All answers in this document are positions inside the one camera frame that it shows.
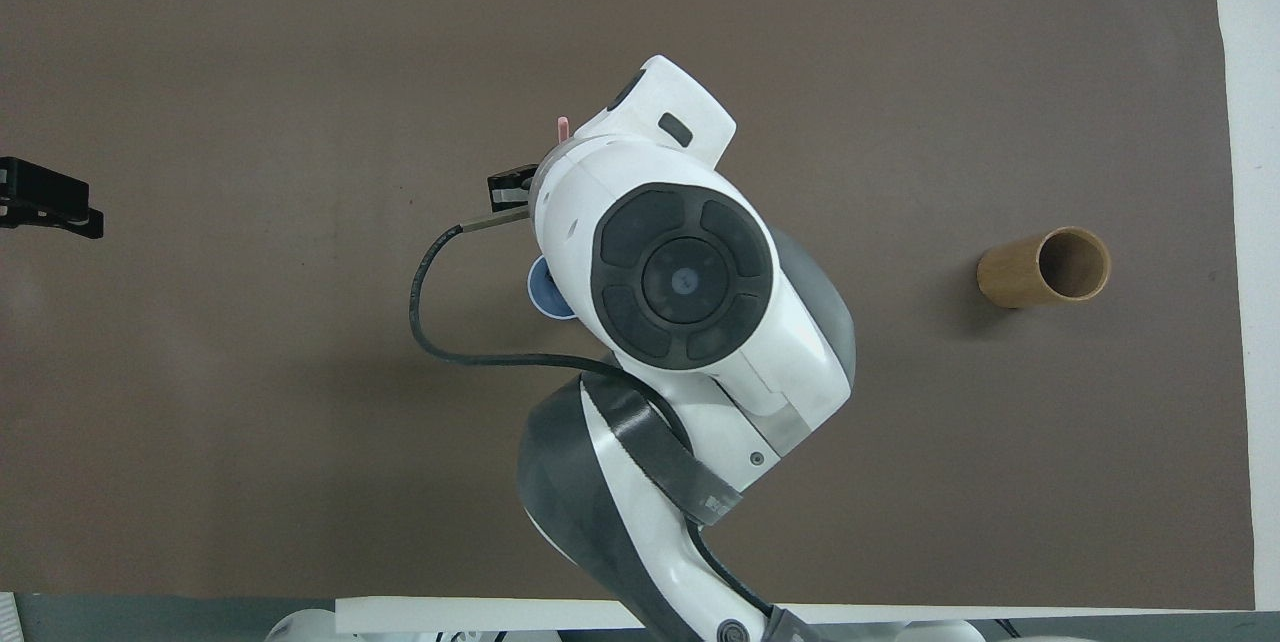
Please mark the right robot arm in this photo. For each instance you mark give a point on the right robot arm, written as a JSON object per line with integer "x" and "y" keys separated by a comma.
{"x": 690, "y": 252}

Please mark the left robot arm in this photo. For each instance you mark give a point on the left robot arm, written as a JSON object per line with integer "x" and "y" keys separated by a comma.
{"x": 300, "y": 628}

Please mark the blue cup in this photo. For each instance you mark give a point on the blue cup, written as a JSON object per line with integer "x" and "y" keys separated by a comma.
{"x": 545, "y": 294}

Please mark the brown cardboard cup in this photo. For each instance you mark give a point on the brown cardboard cup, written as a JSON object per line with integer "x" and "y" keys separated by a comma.
{"x": 1012, "y": 274}

